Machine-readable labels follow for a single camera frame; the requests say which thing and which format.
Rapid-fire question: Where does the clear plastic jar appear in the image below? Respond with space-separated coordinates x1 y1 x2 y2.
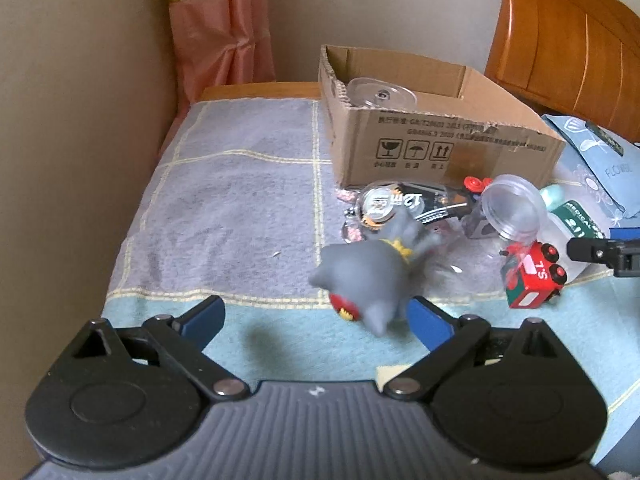
465 174 547 253

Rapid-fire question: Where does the glass jar with gold beads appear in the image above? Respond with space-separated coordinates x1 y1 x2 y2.
357 181 431 231

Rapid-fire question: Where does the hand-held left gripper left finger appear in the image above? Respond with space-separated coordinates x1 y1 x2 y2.
72 295 251 402

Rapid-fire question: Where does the dark green patterned packet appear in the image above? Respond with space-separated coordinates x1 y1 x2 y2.
585 122 627 155

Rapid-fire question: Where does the wooden bedside table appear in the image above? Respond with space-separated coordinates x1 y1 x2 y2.
200 81 323 102

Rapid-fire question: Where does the orange wooden headboard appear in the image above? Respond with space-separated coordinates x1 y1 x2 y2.
484 0 640 143

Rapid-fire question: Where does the white bottle with green label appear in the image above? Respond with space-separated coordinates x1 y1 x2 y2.
542 199 611 281

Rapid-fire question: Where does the blue grey checked blanket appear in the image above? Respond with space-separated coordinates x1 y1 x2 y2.
102 97 640 480

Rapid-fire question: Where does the small red wheeled toy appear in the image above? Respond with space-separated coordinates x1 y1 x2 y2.
462 175 494 195

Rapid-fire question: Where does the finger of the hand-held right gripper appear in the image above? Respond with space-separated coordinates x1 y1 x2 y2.
566 227 640 279

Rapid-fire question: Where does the pink curtain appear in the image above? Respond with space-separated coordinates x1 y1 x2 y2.
164 0 277 113

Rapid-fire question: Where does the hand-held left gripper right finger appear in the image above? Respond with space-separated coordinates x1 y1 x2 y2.
382 296 560 402

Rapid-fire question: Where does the light blue round case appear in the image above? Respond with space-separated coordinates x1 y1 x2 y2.
539 184 566 211

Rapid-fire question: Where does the red toy train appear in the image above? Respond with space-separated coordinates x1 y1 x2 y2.
500 241 569 310

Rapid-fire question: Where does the black metal folding tool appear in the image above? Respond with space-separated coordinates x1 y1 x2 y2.
417 185 476 224

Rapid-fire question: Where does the brown cardboard box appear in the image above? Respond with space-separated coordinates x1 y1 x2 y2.
318 44 567 190

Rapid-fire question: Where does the light blue pillow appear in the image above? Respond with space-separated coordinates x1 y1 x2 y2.
541 112 640 221

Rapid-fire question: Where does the grey hippo toy figure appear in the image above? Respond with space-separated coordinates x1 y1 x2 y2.
310 205 443 337

